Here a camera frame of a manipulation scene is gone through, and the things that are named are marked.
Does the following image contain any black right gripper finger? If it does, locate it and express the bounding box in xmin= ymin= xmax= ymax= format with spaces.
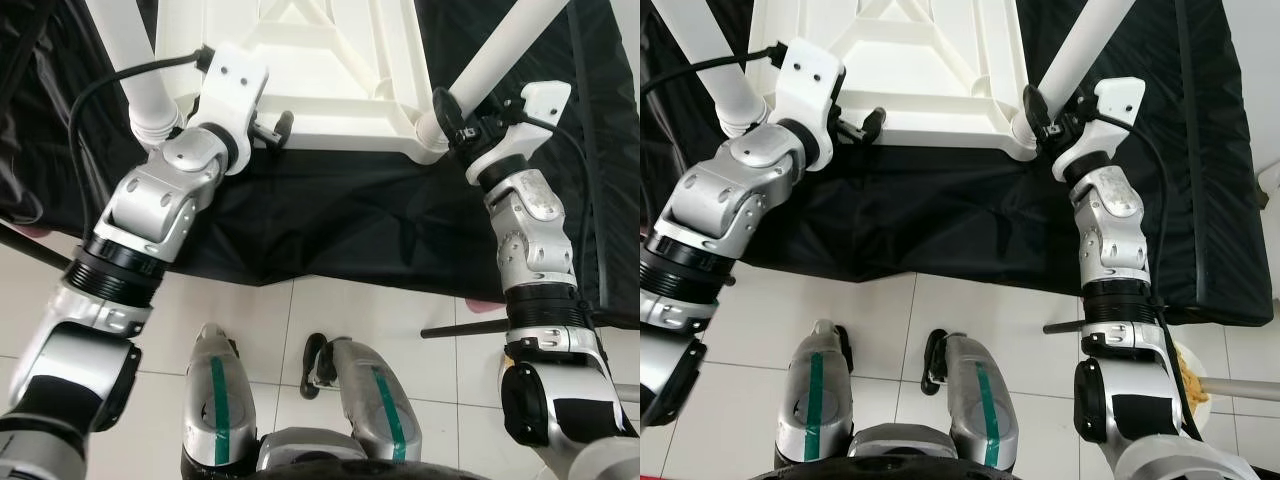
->
xmin=430 ymin=87 xmax=467 ymax=153
xmin=1022 ymin=85 xmax=1054 ymax=151

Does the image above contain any white plastic table top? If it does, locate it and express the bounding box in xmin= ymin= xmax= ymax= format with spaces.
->
xmin=155 ymin=0 xmax=451 ymax=166
xmin=750 ymin=0 xmax=1041 ymax=161

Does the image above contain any white plastic table leg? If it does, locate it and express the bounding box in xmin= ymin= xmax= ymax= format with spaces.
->
xmin=415 ymin=0 xmax=573 ymax=161
xmin=85 ymin=0 xmax=187 ymax=151
xmin=670 ymin=0 xmax=773 ymax=141
xmin=1010 ymin=0 xmax=1138 ymax=156

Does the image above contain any silver left robot leg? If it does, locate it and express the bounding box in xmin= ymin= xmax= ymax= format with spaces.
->
xmin=183 ymin=322 xmax=253 ymax=471
xmin=777 ymin=320 xmax=857 ymax=466

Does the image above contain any silver robot leg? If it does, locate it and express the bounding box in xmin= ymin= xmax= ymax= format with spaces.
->
xmin=777 ymin=320 xmax=857 ymax=466
xmin=183 ymin=322 xmax=253 ymax=471
xmin=922 ymin=328 xmax=1021 ymax=469
xmin=300 ymin=333 xmax=423 ymax=463

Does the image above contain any yellow crumpled cloth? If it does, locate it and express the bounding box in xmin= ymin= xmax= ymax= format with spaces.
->
xmin=1178 ymin=345 xmax=1212 ymax=413

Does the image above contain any silver right robot leg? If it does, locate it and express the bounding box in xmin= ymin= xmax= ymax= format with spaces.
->
xmin=922 ymin=328 xmax=1021 ymax=469
xmin=300 ymin=333 xmax=423 ymax=463

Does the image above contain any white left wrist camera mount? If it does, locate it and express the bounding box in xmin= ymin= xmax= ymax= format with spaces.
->
xmin=770 ymin=38 xmax=849 ymax=171
xmin=185 ymin=43 xmax=271 ymax=176

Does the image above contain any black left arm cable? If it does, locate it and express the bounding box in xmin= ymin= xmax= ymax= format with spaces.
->
xmin=640 ymin=44 xmax=787 ymax=103
xmin=67 ymin=47 xmax=213 ymax=238

